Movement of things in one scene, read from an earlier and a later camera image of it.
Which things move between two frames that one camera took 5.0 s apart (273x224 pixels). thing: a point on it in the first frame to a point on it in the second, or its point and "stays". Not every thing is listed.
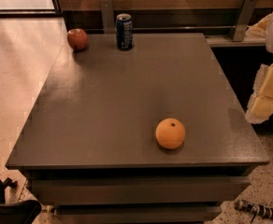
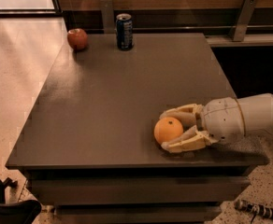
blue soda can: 123,29 stays
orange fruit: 170,133 stays
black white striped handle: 269,213 stays
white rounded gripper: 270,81 to 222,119
